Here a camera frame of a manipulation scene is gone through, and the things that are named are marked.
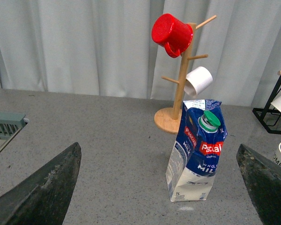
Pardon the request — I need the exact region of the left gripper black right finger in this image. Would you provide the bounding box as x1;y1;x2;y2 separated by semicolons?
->
236;144;281;225

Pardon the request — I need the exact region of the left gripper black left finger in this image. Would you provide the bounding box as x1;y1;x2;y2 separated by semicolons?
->
0;142;81;225

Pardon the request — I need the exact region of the blue white milk carton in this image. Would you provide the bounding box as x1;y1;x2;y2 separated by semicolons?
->
165;99;228;202

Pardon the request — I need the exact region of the green dish rack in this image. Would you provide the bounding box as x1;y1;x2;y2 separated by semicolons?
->
0;112;29;152

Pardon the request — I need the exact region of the wooden mug tree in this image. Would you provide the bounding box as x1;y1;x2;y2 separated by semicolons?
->
154;15;217;134

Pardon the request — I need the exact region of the white mug on tree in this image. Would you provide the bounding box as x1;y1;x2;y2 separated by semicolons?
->
184;67;213;98

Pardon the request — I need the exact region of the red mug on tree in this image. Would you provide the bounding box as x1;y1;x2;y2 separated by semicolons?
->
151;14;193;58

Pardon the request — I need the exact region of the black wire mug rack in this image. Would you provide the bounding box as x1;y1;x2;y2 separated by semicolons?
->
252;70;281;135

